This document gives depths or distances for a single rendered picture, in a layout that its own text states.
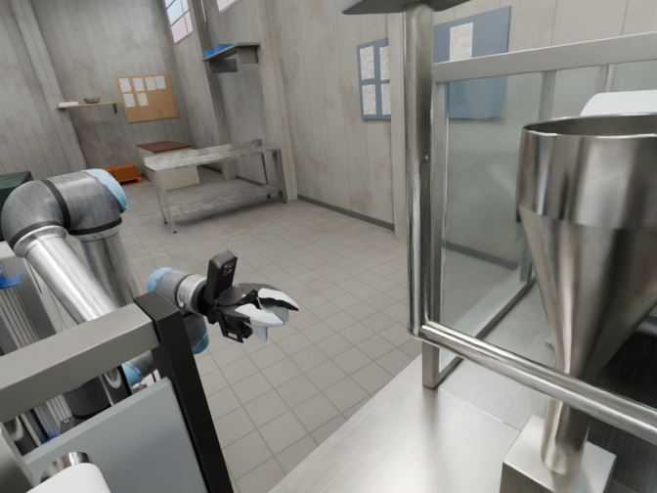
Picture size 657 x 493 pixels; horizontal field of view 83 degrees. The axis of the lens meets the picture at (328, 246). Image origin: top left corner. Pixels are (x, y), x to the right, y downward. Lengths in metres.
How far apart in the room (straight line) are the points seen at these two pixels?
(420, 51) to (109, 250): 0.90
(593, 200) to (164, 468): 0.37
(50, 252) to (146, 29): 10.75
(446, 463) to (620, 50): 0.71
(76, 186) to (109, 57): 10.34
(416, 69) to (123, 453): 0.32
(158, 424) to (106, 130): 10.90
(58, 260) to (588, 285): 0.84
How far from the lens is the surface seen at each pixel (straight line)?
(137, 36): 11.45
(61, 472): 0.21
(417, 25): 0.22
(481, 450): 0.88
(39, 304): 1.46
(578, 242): 0.33
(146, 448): 0.34
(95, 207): 0.98
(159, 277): 0.84
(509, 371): 0.25
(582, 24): 3.12
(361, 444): 0.87
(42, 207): 0.94
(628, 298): 0.36
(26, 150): 11.17
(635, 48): 0.61
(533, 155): 0.33
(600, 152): 0.30
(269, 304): 0.69
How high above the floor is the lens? 1.57
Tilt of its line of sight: 22 degrees down
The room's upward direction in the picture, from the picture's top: 6 degrees counter-clockwise
